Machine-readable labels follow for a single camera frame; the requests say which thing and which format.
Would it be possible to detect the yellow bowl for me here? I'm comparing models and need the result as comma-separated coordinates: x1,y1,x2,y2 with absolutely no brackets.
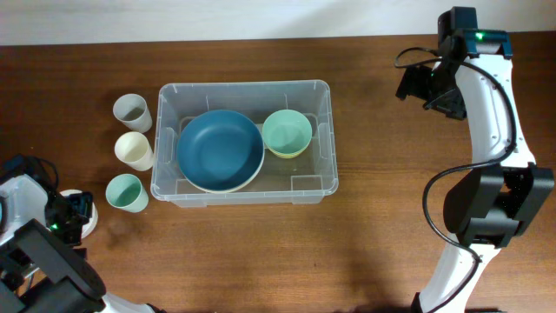
265,146,307,159

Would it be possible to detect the green bowl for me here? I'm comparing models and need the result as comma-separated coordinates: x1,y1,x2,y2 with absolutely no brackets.
261,110,313,153

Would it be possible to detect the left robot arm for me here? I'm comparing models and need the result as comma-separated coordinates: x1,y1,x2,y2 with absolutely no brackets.
1,155,159,313

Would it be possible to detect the beige plate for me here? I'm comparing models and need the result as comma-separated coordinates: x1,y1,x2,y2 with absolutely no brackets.
180,151,265,194

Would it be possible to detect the green cup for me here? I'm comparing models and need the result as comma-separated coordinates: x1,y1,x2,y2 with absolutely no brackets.
105,174,149,213

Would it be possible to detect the right black cable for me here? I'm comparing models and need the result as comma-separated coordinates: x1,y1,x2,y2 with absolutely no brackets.
393,45,519,313

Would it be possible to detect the grey cup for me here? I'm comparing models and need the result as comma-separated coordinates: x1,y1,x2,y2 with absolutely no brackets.
113,94,152,133

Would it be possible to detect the cream cup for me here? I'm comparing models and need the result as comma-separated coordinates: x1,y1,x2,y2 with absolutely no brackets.
114,131,154,171

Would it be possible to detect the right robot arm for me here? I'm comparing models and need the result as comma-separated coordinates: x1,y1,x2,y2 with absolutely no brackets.
395,6,555,312

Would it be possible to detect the blue plate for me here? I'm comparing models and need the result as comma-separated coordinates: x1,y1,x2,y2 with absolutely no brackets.
176,110,265,168

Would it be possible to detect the white bowl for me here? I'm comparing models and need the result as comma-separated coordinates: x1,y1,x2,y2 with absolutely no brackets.
61,189,98,239

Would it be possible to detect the clear plastic storage bin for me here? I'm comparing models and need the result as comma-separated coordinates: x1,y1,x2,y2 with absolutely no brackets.
150,80,339,208

